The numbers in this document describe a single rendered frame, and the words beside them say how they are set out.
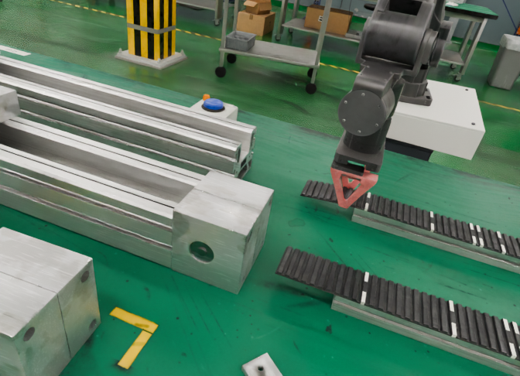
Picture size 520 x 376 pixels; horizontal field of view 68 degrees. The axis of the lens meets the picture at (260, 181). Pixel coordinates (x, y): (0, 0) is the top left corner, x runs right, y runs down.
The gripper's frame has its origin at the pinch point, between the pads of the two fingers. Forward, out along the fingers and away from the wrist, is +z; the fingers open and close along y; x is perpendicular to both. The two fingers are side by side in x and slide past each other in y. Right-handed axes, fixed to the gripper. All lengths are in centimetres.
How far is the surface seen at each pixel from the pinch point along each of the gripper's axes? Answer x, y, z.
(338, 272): 1.5, 18.0, 0.2
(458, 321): 15.5, 19.2, 0.1
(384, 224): 6.9, 1.9, 2.2
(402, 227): 9.7, 1.4, 2.1
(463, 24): 121, -745, 51
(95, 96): -49.5, -2.5, -3.4
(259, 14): -170, -476, 58
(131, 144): -37.4, 3.8, 0.4
